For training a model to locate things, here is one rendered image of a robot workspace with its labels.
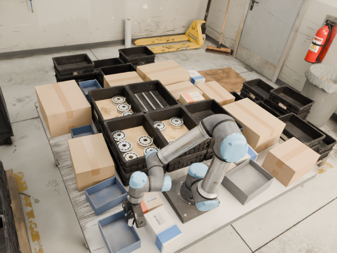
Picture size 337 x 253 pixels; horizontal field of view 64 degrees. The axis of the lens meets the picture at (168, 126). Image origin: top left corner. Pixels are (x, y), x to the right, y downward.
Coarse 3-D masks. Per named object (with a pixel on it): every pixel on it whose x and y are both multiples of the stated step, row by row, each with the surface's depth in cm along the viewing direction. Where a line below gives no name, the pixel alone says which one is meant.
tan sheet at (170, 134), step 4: (164, 120) 203; (168, 120) 204; (168, 124) 200; (168, 128) 197; (172, 128) 197; (184, 128) 199; (164, 132) 193; (168, 132) 193; (172, 132) 194; (176, 132) 194; (180, 132) 195; (184, 132) 195; (164, 136) 189; (168, 136) 190; (172, 136) 190; (176, 136) 191; (180, 136) 191; (168, 140) 187; (172, 140) 187
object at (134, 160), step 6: (138, 114) 189; (144, 114) 189; (108, 120) 180; (114, 120) 181; (108, 132) 171; (156, 132) 176; (162, 138) 172; (114, 144) 164; (120, 156) 157; (144, 156) 158; (126, 162) 153; (132, 162) 155
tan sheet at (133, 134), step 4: (132, 128) 192; (136, 128) 193; (140, 128) 193; (128, 132) 188; (132, 132) 189; (136, 132) 189; (140, 132) 190; (144, 132) 190; (128, 136) 185; (132, 136) 186; (136, 136) 186; (140, 136) 187; (128, 140) 182; (132, 140) 183; (136, 140) 183; (132, 144) 180; (136, 144) 180; (132, 148) 177; (136, 148) 177; (136, 152) 174; (140, 152) 175; (140, 156) 172
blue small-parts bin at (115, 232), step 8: (112, 216) 144; (120, 216) 148; (104, 224) 144; (112, 224) 146; (120, 224) 146; (104, 232) 142; (112, 232) 142; (120, 232) 142; (128, 232) 143; (136, 232) 136; (104, 240) 137; (112, 240) 139; (120, 240) 139; (128, 240) 140; (136, 240) 140; (112, 248) 136; (120, 248) 136; (128, 248) 132; (136, 248) 136
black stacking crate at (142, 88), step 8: (136, 88) 224; (144, 88) 228; (152, 88) 232; (160, 88) 226; (160, 96) 228; (168, 96) 216; (144, 104) 216; (152, 104) 218; (168, 104) 219; (176, 104) 208
